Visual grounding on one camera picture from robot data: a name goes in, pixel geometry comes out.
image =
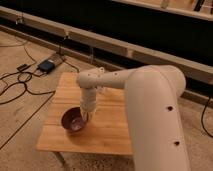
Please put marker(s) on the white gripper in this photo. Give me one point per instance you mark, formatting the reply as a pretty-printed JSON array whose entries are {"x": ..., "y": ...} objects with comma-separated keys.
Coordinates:
[{"x": 88, "y": 104}]

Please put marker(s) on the dark red ceramic bowl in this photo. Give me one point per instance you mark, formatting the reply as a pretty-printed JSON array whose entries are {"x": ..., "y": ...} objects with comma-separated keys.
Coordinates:
[{"x": 72, "y": 120}]

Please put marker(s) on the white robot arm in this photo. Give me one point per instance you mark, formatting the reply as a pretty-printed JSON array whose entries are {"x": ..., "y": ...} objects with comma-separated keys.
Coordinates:
[{"x": 151, "y": 107}]

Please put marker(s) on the wooden table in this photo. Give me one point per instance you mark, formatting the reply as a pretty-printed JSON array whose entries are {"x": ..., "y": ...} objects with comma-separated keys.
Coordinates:
[{"x": 106, "y": 133}]

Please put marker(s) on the black power adapter box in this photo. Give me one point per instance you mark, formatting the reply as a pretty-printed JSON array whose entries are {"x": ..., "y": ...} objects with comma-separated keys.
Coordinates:
[{"x": 46, "y": 66}]

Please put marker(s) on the small black plug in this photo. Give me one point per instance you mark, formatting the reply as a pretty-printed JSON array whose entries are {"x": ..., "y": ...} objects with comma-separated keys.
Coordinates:
[{"x": 23, "y": 67}]

